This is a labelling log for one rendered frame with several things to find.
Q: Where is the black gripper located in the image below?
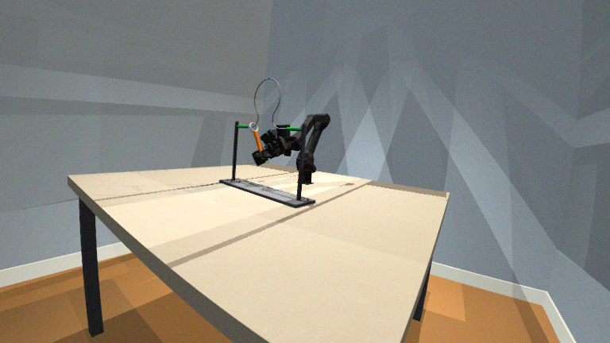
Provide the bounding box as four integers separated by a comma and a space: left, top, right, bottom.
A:
252, 137, 288, 166

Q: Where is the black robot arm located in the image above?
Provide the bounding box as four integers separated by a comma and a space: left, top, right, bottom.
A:
260, 114, 330, 185

